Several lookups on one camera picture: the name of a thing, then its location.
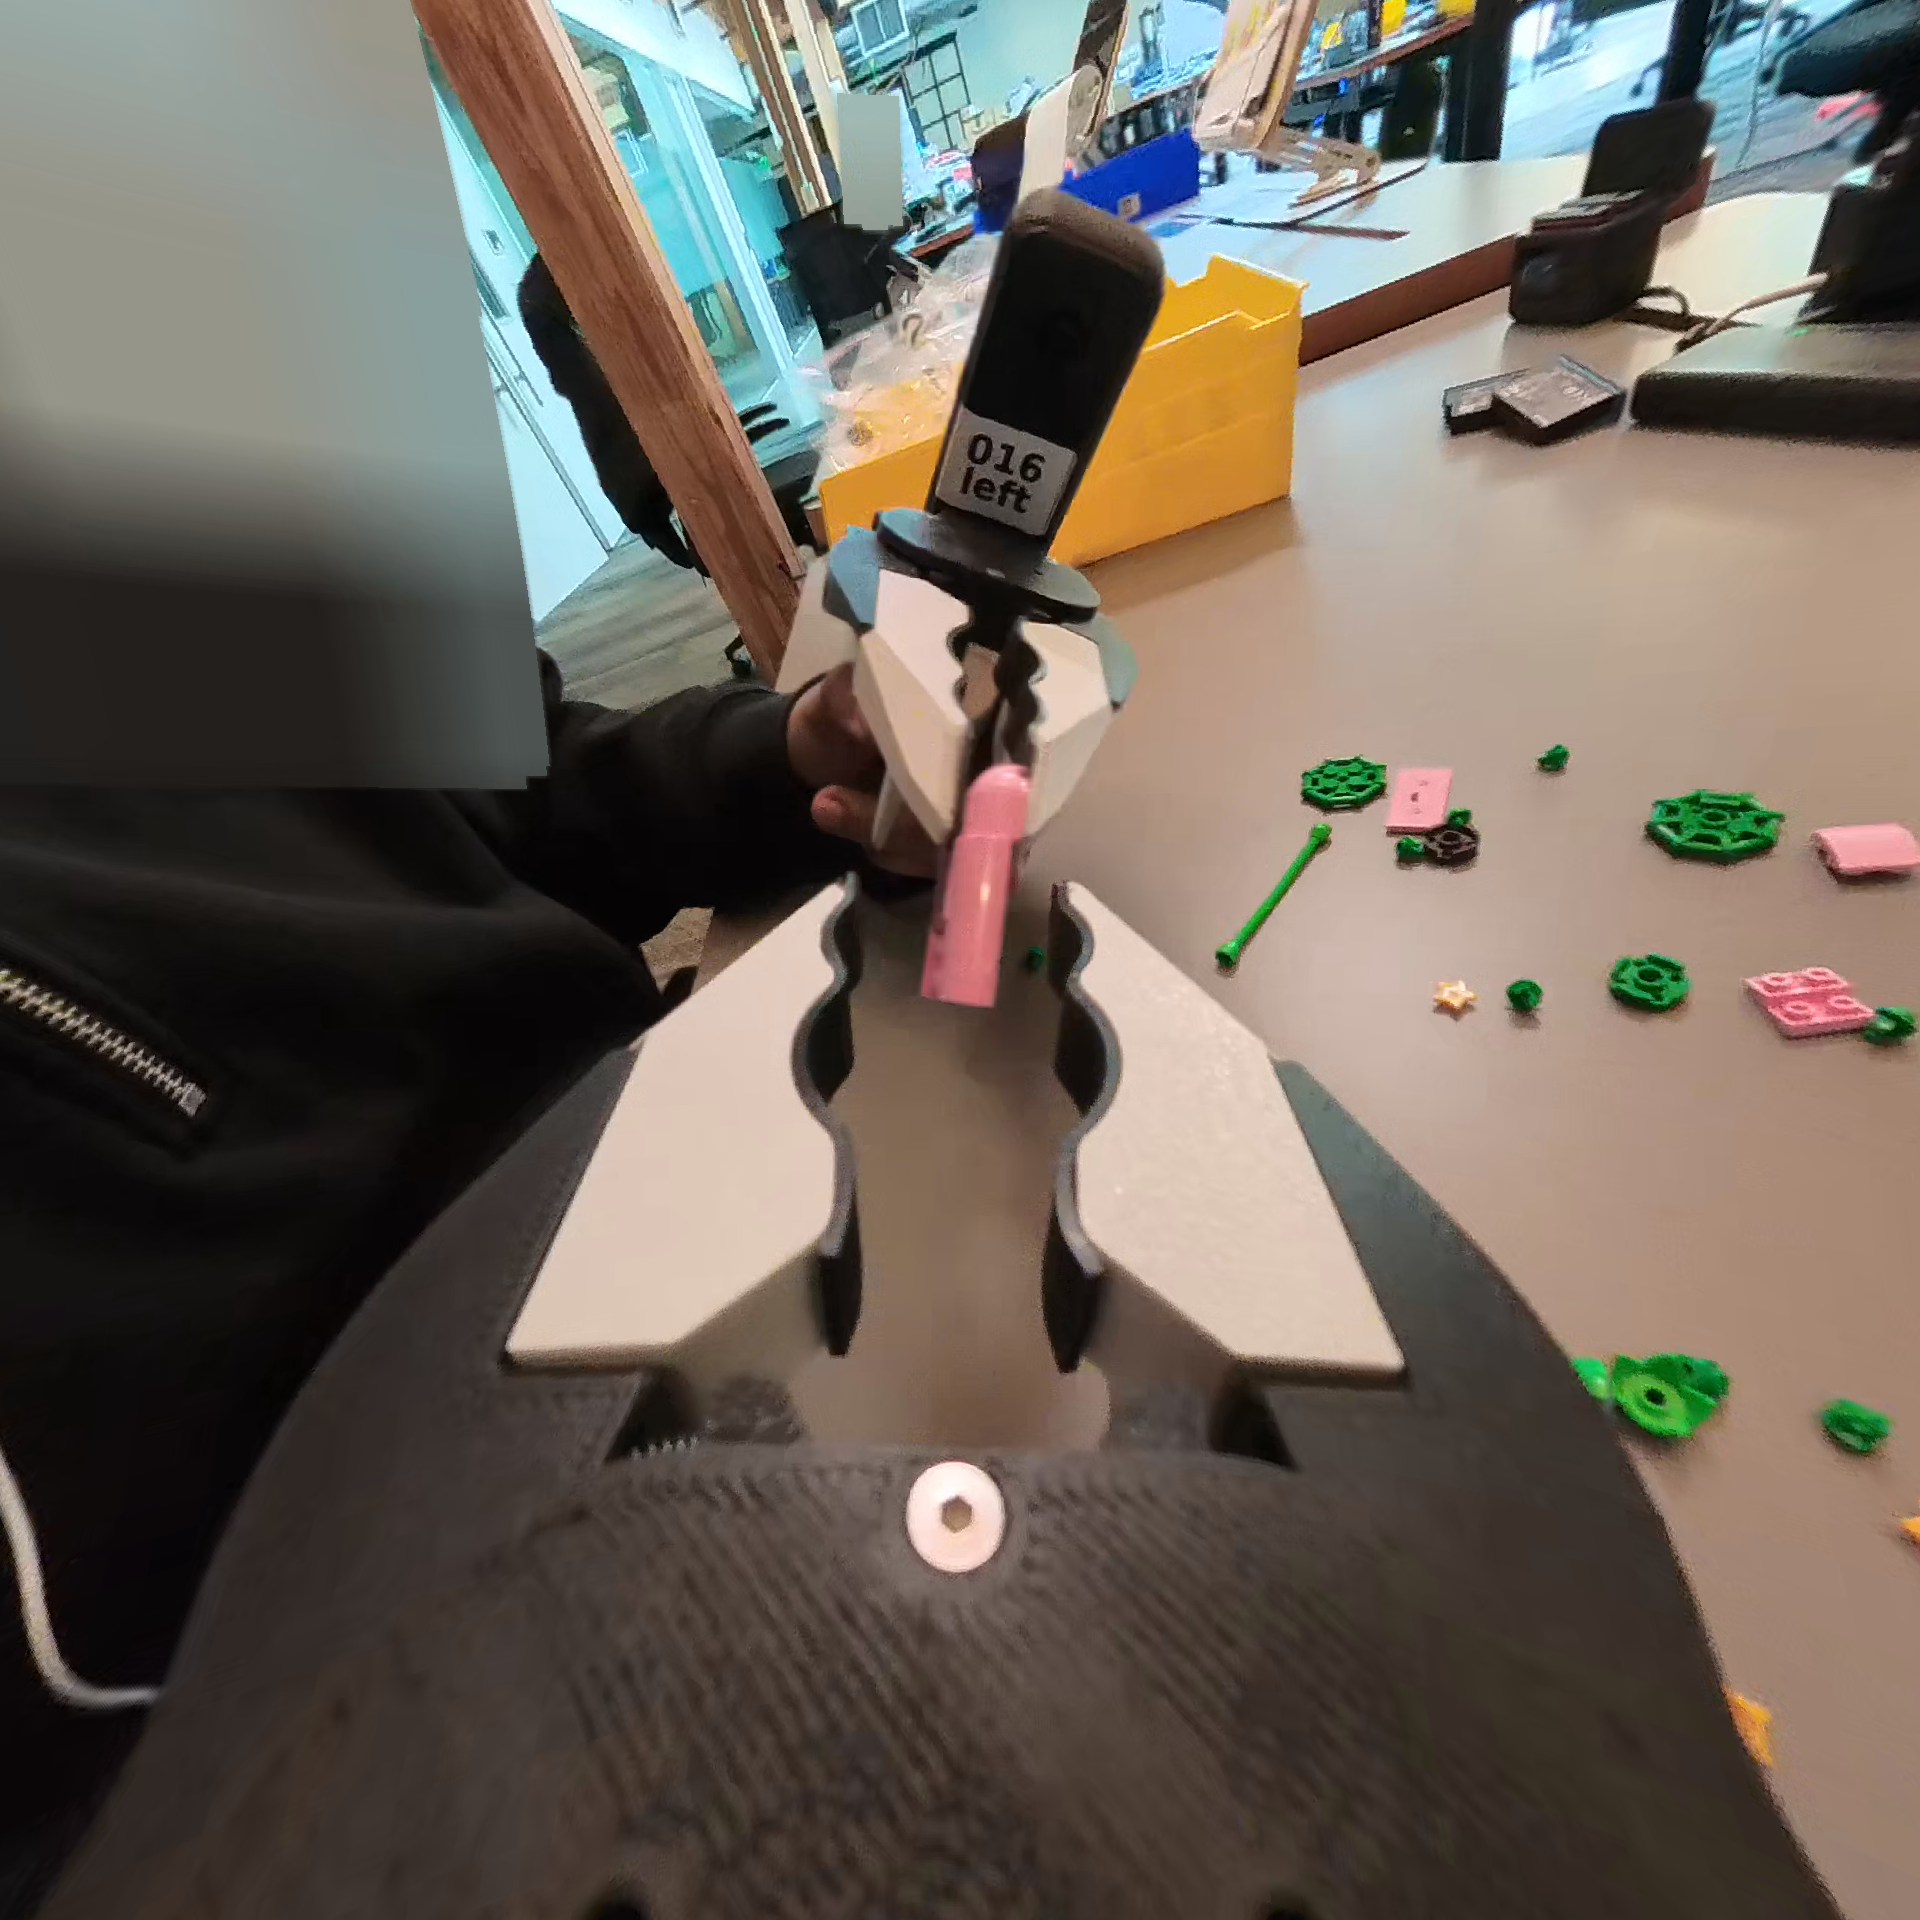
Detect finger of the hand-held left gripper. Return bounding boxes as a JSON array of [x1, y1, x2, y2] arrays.
[[856, 574, 1003, 847], [1017, 623, 1123, 842]]

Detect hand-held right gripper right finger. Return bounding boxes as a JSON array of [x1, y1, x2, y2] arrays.
[[1043, 880, 1408, 1386]]

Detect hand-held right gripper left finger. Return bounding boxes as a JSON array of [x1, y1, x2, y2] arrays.
[[505, 873, 866, 1369]]

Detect pink brick block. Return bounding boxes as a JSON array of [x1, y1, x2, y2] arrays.
[[920, 761, 1038, 1009]]

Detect person's left forearm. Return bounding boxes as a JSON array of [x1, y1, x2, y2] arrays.
[[526, 651, 842, 946]]

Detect person's left hand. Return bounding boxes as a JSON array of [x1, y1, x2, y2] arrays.
[[787, 667, 952, 880]]

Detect yellow plastic bin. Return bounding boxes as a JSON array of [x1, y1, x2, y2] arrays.
[[816, 251, 1307, 569]]

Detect clear plastic bags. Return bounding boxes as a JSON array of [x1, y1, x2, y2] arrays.
[[824, 247, 1000, 452]]

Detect blue plastic bin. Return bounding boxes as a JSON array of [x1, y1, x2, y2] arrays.
[[971, 128, 1202, 233]]

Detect green flexible rod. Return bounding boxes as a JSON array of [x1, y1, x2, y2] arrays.
[[1217, 823, 1335, 972]]

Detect tilted wooden board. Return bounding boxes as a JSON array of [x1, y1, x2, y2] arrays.
[[1200, 0, 1321, 148]]

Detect scattered small green clips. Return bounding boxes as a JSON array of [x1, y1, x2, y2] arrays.
[[1024, 744, 1920, 1455]]

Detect hanging black jacket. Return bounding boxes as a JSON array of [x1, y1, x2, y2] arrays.
[[517, 251, 707, 571]]

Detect person's black jacket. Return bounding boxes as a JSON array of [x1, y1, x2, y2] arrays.
[[0, 780, 707, 1913]]

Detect black metal pole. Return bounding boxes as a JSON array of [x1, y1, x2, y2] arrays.
[[1440, 0, 1521, 163]]

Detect green spiky leaf piece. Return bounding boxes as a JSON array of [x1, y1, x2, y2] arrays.
[[1607, 1352, 1730, 1443]]

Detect plain green web piece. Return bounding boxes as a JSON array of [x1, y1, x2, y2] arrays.
[[1646, 788, 1787, 865]]

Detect black device stand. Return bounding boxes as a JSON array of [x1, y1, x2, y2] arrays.
[[1792, 47, 1920, 324]]

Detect wooden post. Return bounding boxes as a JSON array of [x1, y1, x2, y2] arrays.
[[411, 0, 806, 676]]

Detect black camera case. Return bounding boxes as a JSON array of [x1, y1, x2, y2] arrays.
[[1507, 96, 1720, 328]]

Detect thin white cable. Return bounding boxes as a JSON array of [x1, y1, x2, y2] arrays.
[[0, 1447, 161, 1712]]

